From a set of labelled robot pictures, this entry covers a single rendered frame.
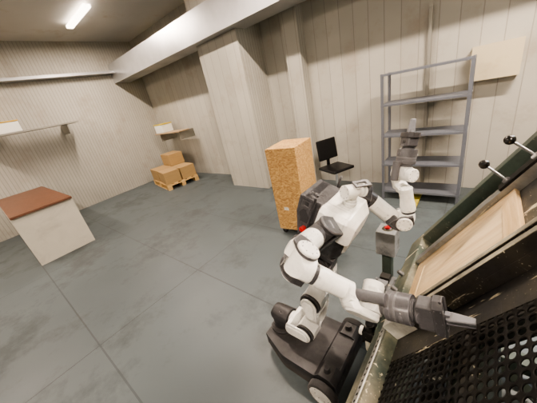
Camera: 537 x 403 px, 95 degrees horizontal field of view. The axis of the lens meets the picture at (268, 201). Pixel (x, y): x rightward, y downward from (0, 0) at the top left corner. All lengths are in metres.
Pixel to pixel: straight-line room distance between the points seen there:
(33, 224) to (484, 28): 7.00
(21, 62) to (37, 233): 4.45
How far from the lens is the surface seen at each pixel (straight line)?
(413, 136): 1.34
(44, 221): 5.63
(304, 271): 0.78
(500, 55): 4.28
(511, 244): 0.89
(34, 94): 8.52
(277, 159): 3.13
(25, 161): 8.34
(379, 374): 1.16
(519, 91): 4.49
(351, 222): 1.13
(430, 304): 0.83
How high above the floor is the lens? 1.89
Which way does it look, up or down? 23 degrees down
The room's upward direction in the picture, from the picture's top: 12 degrees counter-clockwise
